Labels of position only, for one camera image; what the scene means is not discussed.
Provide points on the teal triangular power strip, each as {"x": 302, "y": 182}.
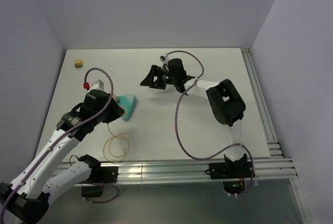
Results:
{"x": 127, "y": 103}

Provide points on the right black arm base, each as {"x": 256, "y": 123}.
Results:
{"x": 229, "y": 177}

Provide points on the aluminium rail frame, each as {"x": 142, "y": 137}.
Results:
{"x": 164, "y": 148}

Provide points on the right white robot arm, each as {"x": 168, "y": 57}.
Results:
{"x": 226, "y": 105}

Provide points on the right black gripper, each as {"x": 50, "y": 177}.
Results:
{"x": 149, "y": 81}

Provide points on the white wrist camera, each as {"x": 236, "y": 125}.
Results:
{"x": 97, "y": 85}
{"x": 164, "y": 60}

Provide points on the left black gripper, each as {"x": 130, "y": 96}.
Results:
{"x": 116, "y": 112}

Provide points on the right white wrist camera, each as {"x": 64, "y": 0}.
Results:
{"x": 164, "y": 60}

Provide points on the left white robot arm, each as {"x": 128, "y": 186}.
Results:
{"x": 29, "y": 195}

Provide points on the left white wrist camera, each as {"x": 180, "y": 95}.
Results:
{"x": 97, "y": 85}

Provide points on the yellow cube block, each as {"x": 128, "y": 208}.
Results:
{"x": 78, "y": 63}

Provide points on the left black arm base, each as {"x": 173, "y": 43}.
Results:
{"x": 103, "y": 178}

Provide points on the pink usb charger plug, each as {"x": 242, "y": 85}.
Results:
{"x": 115, "y": 98}

